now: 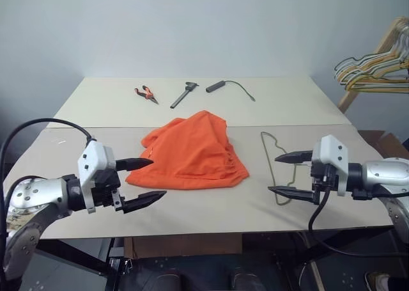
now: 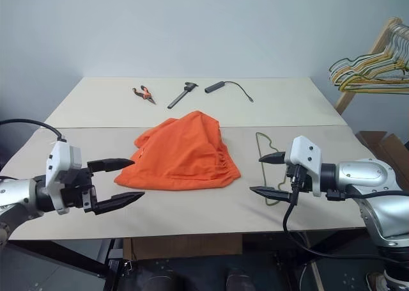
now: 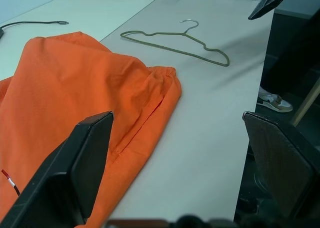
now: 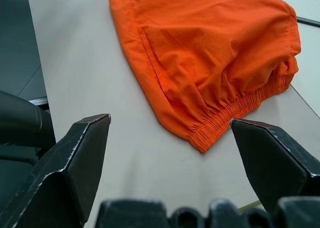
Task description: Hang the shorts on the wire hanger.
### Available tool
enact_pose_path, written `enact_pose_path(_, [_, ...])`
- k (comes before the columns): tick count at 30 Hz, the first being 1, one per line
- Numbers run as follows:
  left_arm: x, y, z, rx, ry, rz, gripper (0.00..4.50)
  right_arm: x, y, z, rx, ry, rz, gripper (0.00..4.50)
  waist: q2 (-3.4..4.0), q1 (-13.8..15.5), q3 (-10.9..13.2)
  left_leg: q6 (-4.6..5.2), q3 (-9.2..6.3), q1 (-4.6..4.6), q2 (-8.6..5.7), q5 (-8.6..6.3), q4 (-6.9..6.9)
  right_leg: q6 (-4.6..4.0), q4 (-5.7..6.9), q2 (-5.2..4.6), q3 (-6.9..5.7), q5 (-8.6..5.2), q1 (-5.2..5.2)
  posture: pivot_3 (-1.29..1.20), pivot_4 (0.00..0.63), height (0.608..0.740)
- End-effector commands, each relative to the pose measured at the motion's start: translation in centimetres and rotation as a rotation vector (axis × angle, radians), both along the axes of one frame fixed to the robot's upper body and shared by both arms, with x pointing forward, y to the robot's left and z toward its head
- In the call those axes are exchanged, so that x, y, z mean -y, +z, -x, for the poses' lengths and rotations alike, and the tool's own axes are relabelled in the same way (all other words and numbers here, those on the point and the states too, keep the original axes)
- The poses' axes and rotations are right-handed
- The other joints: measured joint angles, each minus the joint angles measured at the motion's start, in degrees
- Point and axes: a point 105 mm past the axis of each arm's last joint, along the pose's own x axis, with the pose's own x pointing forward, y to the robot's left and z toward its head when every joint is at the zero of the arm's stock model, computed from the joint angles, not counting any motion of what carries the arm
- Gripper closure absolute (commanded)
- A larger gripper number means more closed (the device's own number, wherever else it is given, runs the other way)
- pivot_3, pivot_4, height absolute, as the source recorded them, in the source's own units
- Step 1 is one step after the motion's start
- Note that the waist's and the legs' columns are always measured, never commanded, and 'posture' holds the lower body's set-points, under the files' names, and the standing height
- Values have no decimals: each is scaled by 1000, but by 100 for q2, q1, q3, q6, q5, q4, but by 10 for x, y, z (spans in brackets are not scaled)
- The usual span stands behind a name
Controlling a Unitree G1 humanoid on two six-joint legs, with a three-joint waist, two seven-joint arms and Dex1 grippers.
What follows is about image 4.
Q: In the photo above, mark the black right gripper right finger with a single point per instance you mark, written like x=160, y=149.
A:
x=275, y=163

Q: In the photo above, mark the dark rounded shape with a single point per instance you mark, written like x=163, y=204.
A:
x=20, y=122

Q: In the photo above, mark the orange shirt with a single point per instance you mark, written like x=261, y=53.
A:
x=200, y=50

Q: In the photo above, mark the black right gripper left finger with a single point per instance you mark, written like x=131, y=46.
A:
x=62, y=178

